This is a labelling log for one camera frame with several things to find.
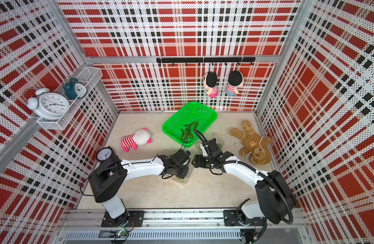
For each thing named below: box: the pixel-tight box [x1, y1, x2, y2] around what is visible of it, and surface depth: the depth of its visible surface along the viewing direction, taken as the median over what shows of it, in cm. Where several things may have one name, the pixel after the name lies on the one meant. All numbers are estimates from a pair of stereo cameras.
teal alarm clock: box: [63, 77, 88, 101], surface depth 73 cm
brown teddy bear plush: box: [229, 119, 272, 166], surface depth 95 cm
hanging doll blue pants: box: [225, 70, 245, 97], surface depth 96 cm
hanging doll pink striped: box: [203, 71, 220, 99], surface depth 97 cm
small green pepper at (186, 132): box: [180, 127, 193, 140], surface depth 107 cm
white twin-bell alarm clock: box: [22, 87, 71, 121], surface depth 63 cm
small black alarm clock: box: [96, 145, 113, 162], surface depth 97 cm
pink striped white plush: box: [120, 127, 153, 153], surface depth 100 cm
